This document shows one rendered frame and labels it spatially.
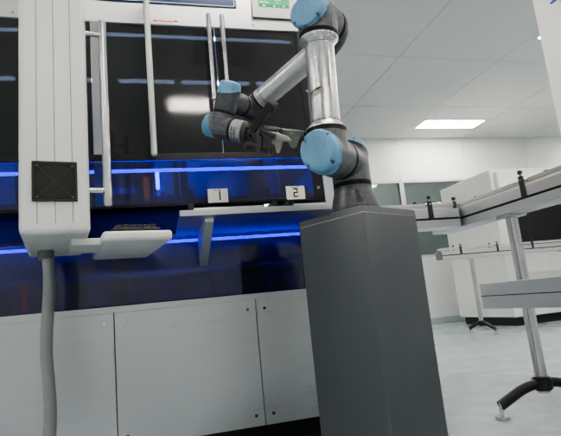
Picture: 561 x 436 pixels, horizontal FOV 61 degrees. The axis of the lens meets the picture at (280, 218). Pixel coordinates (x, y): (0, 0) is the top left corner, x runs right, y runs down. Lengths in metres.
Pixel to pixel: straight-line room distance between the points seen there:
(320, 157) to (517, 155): 7.93
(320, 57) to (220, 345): 1.15
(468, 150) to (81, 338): 7.40
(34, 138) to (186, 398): 1.08
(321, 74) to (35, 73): 0.82
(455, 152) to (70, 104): 7.36
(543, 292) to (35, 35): 2.05
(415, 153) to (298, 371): 6.30
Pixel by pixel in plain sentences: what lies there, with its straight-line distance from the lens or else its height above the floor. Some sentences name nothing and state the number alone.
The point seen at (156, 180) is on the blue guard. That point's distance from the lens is 2.00.
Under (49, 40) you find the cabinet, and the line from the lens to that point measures 1.63.
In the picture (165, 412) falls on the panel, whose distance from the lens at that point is 1.96.
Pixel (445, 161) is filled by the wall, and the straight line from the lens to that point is 8.24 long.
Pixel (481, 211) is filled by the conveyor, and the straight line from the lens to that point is 2.42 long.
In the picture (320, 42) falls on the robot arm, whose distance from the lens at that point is 1.44.
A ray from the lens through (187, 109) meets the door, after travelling 2.12.
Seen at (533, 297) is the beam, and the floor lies 0.47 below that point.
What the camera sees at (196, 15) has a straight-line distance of 2.34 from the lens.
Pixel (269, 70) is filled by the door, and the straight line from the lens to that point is 2.27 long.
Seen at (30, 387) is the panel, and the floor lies 0.34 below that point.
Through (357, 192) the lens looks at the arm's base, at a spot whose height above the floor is 0.85.
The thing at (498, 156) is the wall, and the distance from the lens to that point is 8.87.
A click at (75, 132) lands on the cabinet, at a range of 1.51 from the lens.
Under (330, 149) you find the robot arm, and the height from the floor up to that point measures 0.94.
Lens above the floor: 0.56
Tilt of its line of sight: 10 degrees up
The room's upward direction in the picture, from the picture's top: 6 degrees counter-clockwise
